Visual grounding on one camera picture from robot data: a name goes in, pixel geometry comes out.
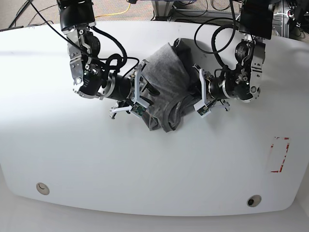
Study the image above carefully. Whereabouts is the black floor cables left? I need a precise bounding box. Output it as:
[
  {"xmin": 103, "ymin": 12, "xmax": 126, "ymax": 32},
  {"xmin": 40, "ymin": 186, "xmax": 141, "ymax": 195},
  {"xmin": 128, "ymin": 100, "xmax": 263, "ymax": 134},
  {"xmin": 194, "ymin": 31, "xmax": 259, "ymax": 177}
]
[{"xmin": 8, "ymin": 0, "xmax": 61, "ymax": 29}]

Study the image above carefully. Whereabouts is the grey t-shirt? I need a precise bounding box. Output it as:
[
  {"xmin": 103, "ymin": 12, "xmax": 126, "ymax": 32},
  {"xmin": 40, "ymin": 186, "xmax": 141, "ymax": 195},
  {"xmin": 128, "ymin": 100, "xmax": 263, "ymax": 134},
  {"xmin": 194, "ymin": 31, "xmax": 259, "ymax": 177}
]
[{"xmin": 142, "ymin": 38, "xmax": 200, "ymax": 132}]

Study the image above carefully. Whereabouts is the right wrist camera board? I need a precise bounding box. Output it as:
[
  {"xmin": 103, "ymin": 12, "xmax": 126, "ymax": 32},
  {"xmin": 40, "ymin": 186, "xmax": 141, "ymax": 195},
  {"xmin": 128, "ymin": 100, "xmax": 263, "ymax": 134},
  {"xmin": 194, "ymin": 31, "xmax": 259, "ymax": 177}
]
[{"xmin": 130, "ymin": 102, "xmax": 147, "ymax": 118}]

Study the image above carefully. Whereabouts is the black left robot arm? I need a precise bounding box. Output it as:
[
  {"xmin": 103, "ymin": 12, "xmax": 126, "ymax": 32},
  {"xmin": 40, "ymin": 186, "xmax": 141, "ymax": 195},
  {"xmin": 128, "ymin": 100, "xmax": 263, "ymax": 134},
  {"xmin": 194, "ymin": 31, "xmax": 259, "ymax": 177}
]
[{"xmin": 193, "ymin": 0, "xmax": 276, "ymax": 117}]

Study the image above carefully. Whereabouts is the table grommet hole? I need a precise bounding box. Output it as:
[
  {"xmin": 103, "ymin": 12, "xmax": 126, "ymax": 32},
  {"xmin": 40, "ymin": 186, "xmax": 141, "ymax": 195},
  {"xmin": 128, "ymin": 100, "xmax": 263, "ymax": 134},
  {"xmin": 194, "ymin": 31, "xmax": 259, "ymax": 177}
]
[
  {"xmin": 247, "ymin": 195, "xmax": 262, "ymax": 207},
  {"xmin": 36, "ymin": 183, "xmax": 50, "ymax": 196}
]

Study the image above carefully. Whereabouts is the aluminium frame post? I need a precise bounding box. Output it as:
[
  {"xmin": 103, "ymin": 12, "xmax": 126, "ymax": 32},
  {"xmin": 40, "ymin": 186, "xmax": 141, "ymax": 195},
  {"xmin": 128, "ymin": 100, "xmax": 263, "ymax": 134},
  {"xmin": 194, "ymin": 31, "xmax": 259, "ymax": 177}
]
[{"xmin": 151, "ymin": 0, "xmax": 175, "ymax": 21}]

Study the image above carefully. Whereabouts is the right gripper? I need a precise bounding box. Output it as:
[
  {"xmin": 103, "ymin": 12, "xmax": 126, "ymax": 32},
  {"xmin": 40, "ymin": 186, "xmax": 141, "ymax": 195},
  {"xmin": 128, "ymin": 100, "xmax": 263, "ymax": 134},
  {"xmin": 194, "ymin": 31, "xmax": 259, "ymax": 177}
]
[{"xmin": 110, "ymin": 59, "xmax": 160, "ymax": 119}]

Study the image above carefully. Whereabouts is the right table grommet hole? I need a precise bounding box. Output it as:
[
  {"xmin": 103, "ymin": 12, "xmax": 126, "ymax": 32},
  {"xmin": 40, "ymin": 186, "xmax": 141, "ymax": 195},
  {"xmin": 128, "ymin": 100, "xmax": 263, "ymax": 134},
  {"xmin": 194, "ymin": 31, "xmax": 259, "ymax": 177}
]
[{"xmin": 247, "ymin": 195, "xmax": 262, "ymax": 207}]

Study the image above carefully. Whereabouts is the left table grommet hole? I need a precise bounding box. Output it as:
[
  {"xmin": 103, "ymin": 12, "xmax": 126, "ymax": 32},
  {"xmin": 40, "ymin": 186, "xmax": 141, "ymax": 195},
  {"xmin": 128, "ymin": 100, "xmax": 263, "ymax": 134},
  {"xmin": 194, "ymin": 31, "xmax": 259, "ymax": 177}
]
[{"xmin": 36, "ymin": 183, "xmax": 50, "ymax": 196}]

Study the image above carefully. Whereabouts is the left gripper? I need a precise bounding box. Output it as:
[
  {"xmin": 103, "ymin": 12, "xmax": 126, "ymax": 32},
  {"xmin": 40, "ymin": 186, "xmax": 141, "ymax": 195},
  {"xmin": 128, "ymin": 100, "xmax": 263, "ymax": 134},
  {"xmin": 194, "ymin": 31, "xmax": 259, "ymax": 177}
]
[{"xmin": 193, "ymin": 64, "xmax": 230, "ymax": 112}]

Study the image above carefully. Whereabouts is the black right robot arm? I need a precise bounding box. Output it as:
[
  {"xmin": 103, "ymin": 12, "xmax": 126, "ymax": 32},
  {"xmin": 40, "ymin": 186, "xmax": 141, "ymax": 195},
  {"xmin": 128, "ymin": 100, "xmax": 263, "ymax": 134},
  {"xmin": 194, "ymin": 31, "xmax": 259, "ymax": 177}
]
[{"xmin": 57, "ymin": 0, "xmax": 160, "ymax": 118}]

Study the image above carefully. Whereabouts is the red tape marking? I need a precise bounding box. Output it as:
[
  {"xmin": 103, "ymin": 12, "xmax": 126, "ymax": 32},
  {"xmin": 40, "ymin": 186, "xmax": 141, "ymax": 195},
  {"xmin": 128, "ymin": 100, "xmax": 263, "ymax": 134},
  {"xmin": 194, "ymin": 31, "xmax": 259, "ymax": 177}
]
[{"xmin": 267, "ymin": 137, "xmax": 290, "ymax": 173}]

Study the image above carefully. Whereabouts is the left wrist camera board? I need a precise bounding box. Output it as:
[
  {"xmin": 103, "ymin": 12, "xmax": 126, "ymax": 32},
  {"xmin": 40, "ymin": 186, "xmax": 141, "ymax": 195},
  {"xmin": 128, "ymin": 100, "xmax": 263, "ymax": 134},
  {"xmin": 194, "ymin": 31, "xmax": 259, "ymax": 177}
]
[{"xmin": 197, "ymin": 106, "xmax": 211, "ymax": 118}]

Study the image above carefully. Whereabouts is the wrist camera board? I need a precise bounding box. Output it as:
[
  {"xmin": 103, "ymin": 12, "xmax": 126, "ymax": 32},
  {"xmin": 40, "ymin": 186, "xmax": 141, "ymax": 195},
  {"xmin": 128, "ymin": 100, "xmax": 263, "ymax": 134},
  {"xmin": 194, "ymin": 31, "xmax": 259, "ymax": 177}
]
[
  {"xmin": 197, "ymin": 106, "xmax": 211, "ymax": 118},
  {"xmin": 130, "ymin": 102, "xmax": 147, "ymax": 118}
]

